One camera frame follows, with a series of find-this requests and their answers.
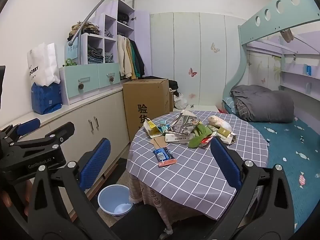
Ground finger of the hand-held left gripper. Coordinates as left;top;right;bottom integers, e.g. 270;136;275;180
0;118;41;145
10;122;75;151

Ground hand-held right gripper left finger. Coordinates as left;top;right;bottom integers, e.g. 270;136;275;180
27;137;120;240

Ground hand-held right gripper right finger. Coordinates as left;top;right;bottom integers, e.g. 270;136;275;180
200;137;296;240

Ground gold small box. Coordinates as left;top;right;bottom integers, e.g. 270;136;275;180
217;127;233;138

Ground blue plastic bin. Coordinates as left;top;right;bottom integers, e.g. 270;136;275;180
97;184;134;217

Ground white plastic bag orange print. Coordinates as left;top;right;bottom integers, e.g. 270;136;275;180
208;115;233;130

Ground white labelled carton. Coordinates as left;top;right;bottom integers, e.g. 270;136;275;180
164;133;195;144

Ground blue snack wrapper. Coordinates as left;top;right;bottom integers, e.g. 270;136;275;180
153;147;177;167

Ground person's left hand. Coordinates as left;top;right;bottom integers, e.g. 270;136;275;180
0;189;30;218

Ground white low cabinet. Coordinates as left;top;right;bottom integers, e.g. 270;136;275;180
0;82;130;220

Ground blue tissue packet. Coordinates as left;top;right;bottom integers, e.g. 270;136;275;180
31;82;63;115

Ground grey checked tablecloth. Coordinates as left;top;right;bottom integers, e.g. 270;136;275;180
126;110;269;214

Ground green crumpled wrapper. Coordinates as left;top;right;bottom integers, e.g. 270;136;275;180
188;122;213;148

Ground crumpled printed paper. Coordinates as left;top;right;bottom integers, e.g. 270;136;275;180
167;109;200;137

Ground turquoise drawer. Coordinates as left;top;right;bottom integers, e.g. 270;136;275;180
97;62;121;88
65;66;100;98

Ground blue checked pillow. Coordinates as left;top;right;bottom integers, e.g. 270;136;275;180
223;97;238;114

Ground teal patterned bed sheet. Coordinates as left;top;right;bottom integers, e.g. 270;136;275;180
224;105;320;230

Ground white paper bag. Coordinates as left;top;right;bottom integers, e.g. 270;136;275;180
27;42;61;87

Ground yellow crumpled wrapper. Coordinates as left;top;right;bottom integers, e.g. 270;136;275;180
143;117;165;138

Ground brown cardboard piece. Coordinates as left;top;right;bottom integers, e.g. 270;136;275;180
150;135;173;153

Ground beige patterned tablecloth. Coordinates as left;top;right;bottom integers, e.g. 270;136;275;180
129;172;200;230

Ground grey duvet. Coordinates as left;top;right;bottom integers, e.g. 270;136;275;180
230;84;295;123

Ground crumpled white plastic bag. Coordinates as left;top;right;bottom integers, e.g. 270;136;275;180
174;94;188;110

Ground person's black pants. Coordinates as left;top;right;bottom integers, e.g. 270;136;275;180
110;204;225;240

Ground grey metal handrail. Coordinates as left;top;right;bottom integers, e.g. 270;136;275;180
69;0;137;65

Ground large cardboard box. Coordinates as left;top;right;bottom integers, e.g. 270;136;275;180
122;79;170;143

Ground folded dark clothes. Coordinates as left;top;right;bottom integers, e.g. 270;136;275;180
87;45;104;64

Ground black clothes pile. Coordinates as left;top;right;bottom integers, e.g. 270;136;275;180
141;76;179;97

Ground yellow hanging garment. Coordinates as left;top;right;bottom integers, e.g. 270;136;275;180
129;40;137;79

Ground beige hanging jacket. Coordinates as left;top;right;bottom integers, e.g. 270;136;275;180
117;35;133;78

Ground green hanging garment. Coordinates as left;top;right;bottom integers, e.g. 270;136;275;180
131;41;140;77

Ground pile of olive clothes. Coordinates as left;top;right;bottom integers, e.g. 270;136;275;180
67;22;100;42

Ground black hanging coat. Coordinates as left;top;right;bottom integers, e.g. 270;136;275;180
130;39;146;78

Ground purple shelf unit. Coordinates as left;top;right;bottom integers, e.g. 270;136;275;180
60;0;150;105

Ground white wardrobe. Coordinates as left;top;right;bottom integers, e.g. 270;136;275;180
149;12;247;110

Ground folded black clothes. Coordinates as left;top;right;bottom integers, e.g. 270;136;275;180
117;12;130;25

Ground brown hanging object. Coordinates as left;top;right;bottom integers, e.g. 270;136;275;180
280;29;294;43

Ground purple wall shelf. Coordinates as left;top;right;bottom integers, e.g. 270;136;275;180
246;34;320;98

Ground turquoise bunk bed frame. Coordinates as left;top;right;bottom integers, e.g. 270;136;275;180
222;0;320;110

